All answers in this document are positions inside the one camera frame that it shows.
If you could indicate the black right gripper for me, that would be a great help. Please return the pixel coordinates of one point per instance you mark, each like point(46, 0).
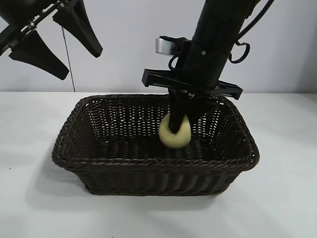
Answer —
point(205, 69)

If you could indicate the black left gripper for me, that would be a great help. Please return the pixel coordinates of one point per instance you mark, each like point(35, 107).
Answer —
point(29, 26)

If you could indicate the pale yellow egg yolk pastry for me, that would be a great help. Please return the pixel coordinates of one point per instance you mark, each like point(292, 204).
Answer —
point(178, 141)

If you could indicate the dark brown woven basket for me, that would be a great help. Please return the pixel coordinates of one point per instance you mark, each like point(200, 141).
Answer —
point(148, 173)

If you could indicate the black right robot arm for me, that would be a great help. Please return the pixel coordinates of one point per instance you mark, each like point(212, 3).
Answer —
point(220, 22)

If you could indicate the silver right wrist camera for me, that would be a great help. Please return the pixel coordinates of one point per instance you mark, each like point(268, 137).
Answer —
point(162, 45)

